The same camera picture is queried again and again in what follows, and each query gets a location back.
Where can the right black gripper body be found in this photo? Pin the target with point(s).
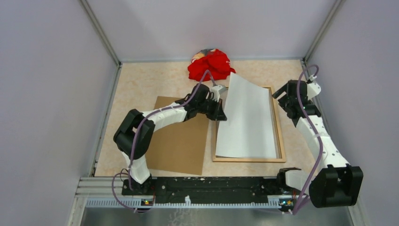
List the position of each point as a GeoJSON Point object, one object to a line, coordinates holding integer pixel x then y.
{"type": "Point", "coordinates": [284, 101]}

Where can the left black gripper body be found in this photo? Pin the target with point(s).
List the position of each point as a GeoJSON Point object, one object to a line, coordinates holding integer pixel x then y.
{"type": "Point", "coordinates": [210, 108]}

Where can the printed photo sheet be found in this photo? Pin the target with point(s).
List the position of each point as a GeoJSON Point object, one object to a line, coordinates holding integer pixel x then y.
{"type": "Point", "coordinates": [248, 131]}

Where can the red crumpled cloth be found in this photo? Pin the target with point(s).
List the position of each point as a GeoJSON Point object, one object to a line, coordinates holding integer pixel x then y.
{"type": "Point", "coordinates": [212, 59]}

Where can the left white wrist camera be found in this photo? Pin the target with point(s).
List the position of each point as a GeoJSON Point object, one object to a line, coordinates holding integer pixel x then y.
{"type": "Point", "coordinates": [217, 91]}

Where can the wooden picture frame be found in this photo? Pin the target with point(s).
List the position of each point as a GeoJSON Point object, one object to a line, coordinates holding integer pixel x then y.
{"type": "Point", "coordinates": [280, 150]}

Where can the aluminium front rail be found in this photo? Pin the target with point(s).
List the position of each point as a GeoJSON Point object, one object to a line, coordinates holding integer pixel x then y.
{"type": "Point", "coordinates": [106, 192]}

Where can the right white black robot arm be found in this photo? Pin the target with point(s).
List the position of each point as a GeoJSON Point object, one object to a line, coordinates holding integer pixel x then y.
{"type": "Point", "coordinates": [321, 146]}

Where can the brown cardboard backing board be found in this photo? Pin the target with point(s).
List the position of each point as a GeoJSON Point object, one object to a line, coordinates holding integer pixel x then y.
{"type": "Point", "coordinates": [178, 149]}

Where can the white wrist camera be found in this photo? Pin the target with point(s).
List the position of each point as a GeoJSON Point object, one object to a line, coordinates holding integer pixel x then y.
{"type": "Point", "coordinates": [313, 88]}
{"type": "Point", "coordinates": [217, 91]}

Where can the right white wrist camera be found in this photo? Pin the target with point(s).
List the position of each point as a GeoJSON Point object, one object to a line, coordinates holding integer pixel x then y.
{"type": "Point", "coordinates": [313, 88]}

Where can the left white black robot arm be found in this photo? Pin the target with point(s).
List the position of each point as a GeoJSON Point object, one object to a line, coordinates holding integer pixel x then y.
{"type": "Point", "coordinates": [134, 134]}

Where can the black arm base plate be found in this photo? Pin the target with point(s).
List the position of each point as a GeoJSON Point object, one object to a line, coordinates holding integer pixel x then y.
{"type": "Point", "coordinates": [209, 190]}

